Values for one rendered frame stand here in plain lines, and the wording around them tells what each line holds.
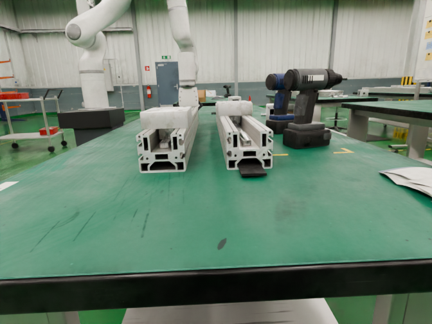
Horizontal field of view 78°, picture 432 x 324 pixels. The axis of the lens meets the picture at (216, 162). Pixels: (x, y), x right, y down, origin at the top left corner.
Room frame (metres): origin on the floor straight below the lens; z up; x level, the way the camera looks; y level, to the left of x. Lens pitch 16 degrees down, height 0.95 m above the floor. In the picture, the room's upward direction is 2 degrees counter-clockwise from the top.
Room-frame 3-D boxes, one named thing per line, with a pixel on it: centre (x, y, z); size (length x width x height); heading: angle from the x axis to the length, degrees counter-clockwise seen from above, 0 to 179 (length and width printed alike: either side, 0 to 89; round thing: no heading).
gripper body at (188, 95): (1.42, 0.13, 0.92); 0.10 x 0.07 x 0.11; 91
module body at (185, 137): (0.95, 0.12, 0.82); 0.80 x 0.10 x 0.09; 1
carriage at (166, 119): (0.70, 0.12, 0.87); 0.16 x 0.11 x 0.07; 1
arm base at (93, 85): (1.46, 0.63, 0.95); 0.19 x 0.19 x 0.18
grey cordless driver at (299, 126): (0.79, -0.30, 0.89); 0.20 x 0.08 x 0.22; 107
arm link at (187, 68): (1.42, 0.13, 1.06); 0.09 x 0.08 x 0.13; 168
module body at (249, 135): (0.96, -0.07, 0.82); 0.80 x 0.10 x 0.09; 1
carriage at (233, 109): (0.96, -0.07, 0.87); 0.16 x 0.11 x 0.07; 1
